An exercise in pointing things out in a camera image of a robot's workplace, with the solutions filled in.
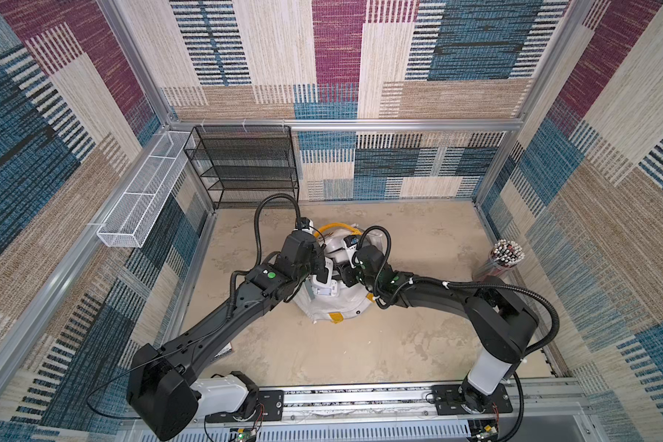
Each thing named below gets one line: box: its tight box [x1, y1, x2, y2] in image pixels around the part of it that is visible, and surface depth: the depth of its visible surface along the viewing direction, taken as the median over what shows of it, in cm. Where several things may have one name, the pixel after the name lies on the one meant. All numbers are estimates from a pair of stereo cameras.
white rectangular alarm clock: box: [343, 234, 360, 269], surface depth 79 cm
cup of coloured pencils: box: [471, 238, 525, 283], surface depth 85 cm
